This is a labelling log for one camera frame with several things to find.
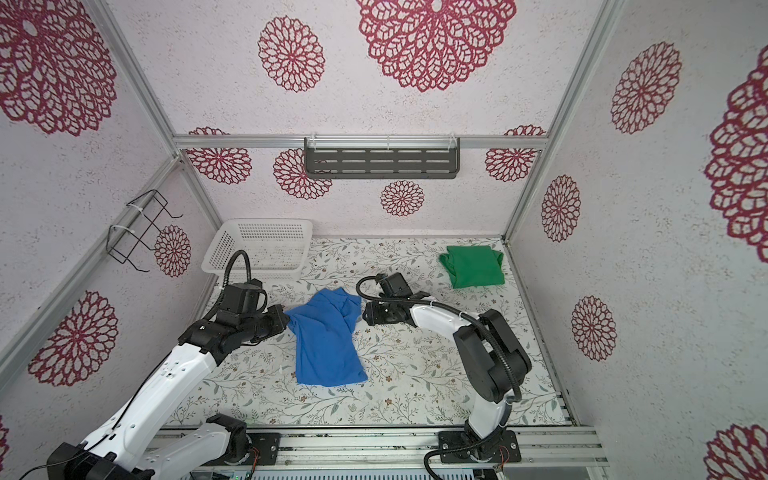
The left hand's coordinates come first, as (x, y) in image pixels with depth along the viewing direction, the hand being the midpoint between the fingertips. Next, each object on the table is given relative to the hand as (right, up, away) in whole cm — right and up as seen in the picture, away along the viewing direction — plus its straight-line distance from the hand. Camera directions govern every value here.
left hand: (290, 323), depth 80 cm
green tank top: (+58, +15, +29) cm, 67 cm away
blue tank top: (+9, -10, +4) cm, 14 cm away
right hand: (+20, +1, +12) cm, 23 cm away
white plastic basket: (-17, +22, +37) cm, 46 cm away
